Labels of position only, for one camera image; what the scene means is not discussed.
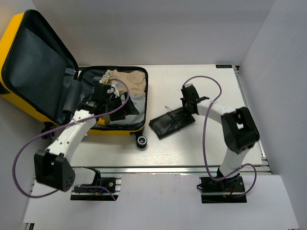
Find yellow hard-shell suitcase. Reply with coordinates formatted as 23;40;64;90
0;10;148;148

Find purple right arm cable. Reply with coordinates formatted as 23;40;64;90
183;76;257;198

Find white green patterned garment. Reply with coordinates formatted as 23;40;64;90
99;69;114;84

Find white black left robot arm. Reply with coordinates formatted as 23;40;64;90
34;79;136;192

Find camouflage yellow green garment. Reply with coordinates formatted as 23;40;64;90
97;115;111;127

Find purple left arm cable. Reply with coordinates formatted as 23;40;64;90
12;78;130;201

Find black box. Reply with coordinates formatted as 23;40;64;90
149;107;195;139

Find beige garment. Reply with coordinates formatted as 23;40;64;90
110;70;146;97

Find grey cloth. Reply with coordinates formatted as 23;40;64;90
109;93;146;126

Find white foreground board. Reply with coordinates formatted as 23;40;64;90
24;174;298;230

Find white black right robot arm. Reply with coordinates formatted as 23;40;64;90
181;84;260;191

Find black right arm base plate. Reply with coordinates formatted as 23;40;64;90
196;176;247;204

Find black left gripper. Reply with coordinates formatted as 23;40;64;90
104;92;140;121

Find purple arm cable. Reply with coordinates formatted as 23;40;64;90
183;76;257;198
12;78;130;201

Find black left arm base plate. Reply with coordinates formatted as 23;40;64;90
70;175;121;201

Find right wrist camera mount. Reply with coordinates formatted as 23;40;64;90
183;83;193;88

